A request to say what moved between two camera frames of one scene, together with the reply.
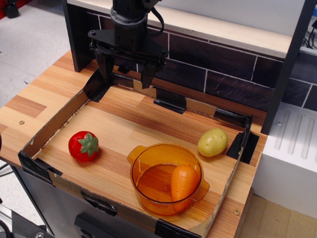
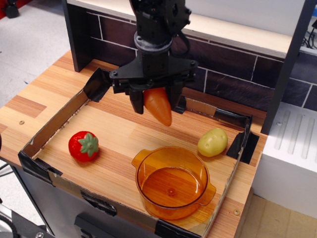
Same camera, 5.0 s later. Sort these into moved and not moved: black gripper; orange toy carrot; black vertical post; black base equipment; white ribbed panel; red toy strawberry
Moved: black gripper; orange toy carrot
Not moved: black vertical post; white ribbed panel; black base equipment; red toy strawberry
